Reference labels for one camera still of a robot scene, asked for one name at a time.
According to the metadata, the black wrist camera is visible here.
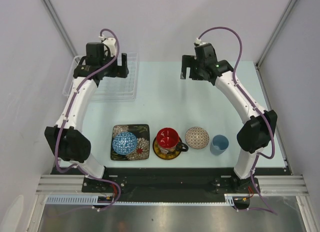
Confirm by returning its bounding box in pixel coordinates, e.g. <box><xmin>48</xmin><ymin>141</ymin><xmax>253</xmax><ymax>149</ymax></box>
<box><xmin>85</xmin><ymin>43</ymin><xmax>105</xmax><ymax>66</ymax></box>
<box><xmin>194</xmin><ymin>43</ymin><xmax>218</xmax><ymax>65</ymax></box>

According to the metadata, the black floral square plate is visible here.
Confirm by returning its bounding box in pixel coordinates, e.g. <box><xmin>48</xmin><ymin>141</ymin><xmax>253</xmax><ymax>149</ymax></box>
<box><xmin>110</xmin><ymin>124</ymin><xmax>150</xmax><ymax>161</ymax></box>

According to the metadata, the aluminium frame rail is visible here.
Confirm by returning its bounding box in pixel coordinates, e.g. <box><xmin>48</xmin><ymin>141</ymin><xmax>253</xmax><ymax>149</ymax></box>
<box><xmin>36</xmin><ymin>175</ymin><xmax>309</xmax><ymax>196</ymax></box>

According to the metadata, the clear wire dish rack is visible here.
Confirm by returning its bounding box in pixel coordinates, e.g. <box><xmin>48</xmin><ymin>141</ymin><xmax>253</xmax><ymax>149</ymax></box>
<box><xmin>62</xmin><ymin>51</ymin><xmax>139</xmax><ymax>101</ymax></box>

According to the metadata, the black gold saucer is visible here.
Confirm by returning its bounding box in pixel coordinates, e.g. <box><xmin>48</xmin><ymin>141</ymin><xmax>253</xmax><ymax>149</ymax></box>
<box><xmin>152</xmin><ymin>139</ymin><xmax>181</xmax><ymax>160</ymax></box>

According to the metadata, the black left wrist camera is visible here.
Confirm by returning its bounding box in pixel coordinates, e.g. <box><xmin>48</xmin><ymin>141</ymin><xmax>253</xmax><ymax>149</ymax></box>
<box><xmin>85</xmin><ymin>43</ymin><xmax>105</xmax><ymax>66</ymax></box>

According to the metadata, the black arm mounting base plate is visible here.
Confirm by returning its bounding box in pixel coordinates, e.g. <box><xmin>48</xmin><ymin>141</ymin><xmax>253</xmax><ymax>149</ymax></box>
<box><xmin>81</xmin><ymin>175</ymin><xmax>261</xmax><ymax>194</ymax></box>

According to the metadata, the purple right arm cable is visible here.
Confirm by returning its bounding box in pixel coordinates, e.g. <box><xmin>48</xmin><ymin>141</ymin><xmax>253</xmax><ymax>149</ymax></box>
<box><xmin>196</xmin><ymin>27</ymin><xmax>279</xmax><ymax>215</ymax></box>

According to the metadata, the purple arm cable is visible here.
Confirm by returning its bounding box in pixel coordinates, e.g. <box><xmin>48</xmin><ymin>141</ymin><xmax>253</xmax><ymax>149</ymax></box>
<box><xmin>54</xmin><ymin>29</ymin><xmax>122</xmax><ymax>212</ymax></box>
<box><xmin>196</xmin><ymin>27</ymin><xmax>279</xmax><ymax>215</ymax></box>

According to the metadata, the red black mug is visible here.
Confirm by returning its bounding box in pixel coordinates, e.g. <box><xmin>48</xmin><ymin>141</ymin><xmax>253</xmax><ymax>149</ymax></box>
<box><xmin>155</xmin><ymin>127</ymin><xmax>189</xmax><ymax>155</ymax></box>

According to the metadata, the brown patterned small bowl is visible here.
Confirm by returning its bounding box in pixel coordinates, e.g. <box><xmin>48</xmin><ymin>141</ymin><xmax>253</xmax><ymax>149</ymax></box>
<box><xmin>185</xmin><ymin>127</ymin><xmax>210</xmax><ymax>149</ymax></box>

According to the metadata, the blue patterned bowl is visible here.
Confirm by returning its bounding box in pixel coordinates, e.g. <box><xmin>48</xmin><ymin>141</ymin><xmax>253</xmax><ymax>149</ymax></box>
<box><xmin>112</xmin><ymin>132</ymin><xmax>138</xmax><ymax>155</ymax></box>

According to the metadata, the light blue cup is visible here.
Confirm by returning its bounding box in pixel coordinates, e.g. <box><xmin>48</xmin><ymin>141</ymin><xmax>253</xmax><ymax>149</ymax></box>
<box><xmin>210</xmin><ymin>135</ymin><xmax>229</xmax><ymax>155</ymax></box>

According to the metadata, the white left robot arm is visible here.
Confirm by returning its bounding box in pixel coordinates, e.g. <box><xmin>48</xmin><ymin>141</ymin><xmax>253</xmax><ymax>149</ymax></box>
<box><xmin>44</xmin><ymin>53</ymin><xmax>129</xmax><ymax>192</ymax></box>

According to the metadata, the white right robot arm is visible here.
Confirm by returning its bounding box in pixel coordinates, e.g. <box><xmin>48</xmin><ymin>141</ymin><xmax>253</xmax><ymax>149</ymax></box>
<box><xmin>180</xmin><ymin>55</ymin><xmax>278</xmax><ymax>192</ymax></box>

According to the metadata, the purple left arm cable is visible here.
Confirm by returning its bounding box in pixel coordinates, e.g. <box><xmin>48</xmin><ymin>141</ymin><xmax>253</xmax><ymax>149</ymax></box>
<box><xmin>54</xmin><ymin>29</ymin><xmax>122</xmax><ymax>212</ymax></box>

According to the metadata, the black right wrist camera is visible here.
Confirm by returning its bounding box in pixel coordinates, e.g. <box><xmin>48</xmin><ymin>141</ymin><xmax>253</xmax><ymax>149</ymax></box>
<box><xmin>194</xmin><ymin>43</ymin><xmax>218</xmax><ymax>65</ymax></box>

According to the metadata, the white slotted cable duct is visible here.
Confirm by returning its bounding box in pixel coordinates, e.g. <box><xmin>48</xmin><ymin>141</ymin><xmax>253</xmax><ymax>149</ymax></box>
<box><xmin>46</xmin><ymin>195</ymin><xmax>234</xmax><ymax>206</ymax></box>

